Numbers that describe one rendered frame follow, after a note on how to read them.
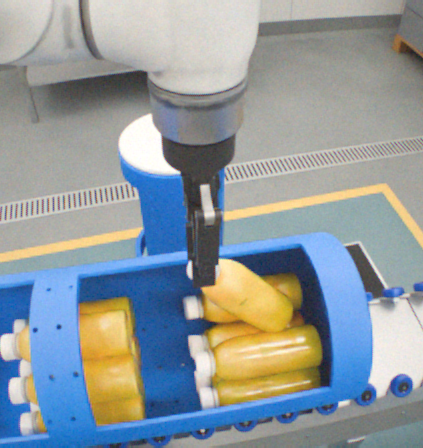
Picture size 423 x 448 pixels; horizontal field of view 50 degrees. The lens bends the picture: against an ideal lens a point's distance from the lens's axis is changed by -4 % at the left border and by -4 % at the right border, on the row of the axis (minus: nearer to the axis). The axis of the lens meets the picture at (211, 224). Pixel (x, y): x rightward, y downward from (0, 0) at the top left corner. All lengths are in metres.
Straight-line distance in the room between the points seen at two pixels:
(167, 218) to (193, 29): 0.92
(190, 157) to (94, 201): 2.21
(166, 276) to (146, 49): 0.54
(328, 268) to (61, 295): 0.38
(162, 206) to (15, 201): 1.68
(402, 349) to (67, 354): 0.67
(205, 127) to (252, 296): 0.31
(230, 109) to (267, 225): 2.05
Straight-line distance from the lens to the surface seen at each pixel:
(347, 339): 0.68
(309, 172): 2.81
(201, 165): 0.45
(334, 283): 0.68
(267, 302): 0.68
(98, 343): 0.70
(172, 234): 1.28
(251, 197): 2.60
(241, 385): 0.75
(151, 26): 0.37
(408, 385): 0.94
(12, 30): 0.37
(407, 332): 1.05
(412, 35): 4.32
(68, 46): 0.41
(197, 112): 0.40
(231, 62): 0.38
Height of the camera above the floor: 1.76
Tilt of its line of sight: 46 degrees down
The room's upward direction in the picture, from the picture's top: straight up
